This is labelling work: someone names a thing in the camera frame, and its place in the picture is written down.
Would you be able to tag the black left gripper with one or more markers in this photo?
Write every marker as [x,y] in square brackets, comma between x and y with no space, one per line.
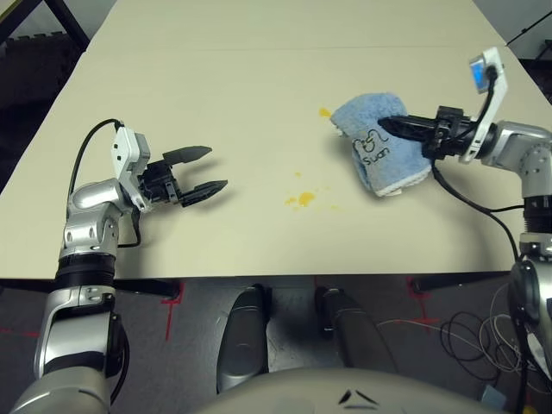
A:
[161,183]

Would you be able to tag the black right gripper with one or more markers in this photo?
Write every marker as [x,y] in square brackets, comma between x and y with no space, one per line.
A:
[448,133]

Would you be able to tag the blue terry rag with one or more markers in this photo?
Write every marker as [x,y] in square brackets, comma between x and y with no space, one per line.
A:
[366,116]

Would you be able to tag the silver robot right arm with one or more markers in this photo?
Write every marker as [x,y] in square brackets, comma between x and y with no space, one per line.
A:
[513,142]

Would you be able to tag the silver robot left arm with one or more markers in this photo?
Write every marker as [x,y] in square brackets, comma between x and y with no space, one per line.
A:
[77,328]

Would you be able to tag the large yellow liquid puddle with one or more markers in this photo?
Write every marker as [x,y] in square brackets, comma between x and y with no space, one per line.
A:
[304,199]

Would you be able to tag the dark grey robot left leg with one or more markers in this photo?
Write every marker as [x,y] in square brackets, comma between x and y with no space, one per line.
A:
[243,336]

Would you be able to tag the dark grey robot leg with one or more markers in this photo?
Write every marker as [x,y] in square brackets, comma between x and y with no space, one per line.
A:
[243,336]
[353,336]

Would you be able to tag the dark foam floor mat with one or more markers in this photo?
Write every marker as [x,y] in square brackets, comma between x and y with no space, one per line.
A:
[39,69]

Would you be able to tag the dark grey robot right leg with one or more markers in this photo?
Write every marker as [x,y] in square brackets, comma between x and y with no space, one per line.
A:
[353,336]

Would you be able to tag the grey robot torso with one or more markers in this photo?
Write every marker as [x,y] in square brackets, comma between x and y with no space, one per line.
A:
[302,397]

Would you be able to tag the white power adapter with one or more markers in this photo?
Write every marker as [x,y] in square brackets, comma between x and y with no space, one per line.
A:
[535,349]

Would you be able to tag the pale blue box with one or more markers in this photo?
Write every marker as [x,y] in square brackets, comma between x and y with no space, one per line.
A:
[492,396]

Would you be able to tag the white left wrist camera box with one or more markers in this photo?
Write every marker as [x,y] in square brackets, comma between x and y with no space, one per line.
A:
[125,151]

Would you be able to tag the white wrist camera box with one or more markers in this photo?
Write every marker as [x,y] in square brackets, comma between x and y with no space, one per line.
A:
[125,151]
[496,86]

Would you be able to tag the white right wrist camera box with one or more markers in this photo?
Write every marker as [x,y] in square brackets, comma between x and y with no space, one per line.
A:
[496,86]

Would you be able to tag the black metal frame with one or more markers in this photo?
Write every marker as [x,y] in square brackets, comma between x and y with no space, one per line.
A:
[75,26]

